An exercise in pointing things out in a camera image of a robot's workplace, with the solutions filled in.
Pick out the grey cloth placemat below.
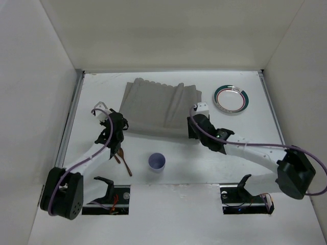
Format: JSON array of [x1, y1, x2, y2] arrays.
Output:
[[119, 78, 202, 138]]

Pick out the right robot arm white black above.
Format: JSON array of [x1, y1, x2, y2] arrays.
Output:
[[187, 112, 316, 200]]

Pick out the purple cup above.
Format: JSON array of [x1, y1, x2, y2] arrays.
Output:
[[148, 153, 166, 173]]

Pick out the aluminium table rail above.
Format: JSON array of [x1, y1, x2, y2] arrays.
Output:
[[258, 69, 285, 144], [40, 70, 85, 202]]

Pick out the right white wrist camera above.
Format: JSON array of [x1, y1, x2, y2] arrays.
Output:
[[192, 102, 209, 116]]

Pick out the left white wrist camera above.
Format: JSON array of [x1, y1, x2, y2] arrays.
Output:
[[91, 102, 110, 122]]

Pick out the right aluminium table rail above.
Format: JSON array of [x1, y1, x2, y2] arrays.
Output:
[[258, 69, 285, 144]]

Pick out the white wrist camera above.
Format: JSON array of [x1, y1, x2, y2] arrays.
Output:
[[192, 102, 209, 116], [91, 102, 110, 122]]

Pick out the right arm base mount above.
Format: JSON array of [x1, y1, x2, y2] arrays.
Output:
[[220, 175, 275, 215]]

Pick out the white plate green red rim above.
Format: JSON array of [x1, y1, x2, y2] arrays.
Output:
[[213, 85, 249, 114]]

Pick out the left aluminium table rail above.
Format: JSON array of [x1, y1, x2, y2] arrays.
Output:
[[40, 70, 85, 202]]

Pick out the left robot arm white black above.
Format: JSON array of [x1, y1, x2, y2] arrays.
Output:
[[40, 108, 129, 220]]

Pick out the brown wooden spoon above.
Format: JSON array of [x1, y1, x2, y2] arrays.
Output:
[[118, 148, 133, 177]]

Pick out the brown wooden fork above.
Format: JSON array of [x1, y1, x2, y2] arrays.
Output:
[[114, 154, 121, 164]]

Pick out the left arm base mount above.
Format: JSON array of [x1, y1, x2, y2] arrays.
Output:
[[81, 177, 131, 215]]

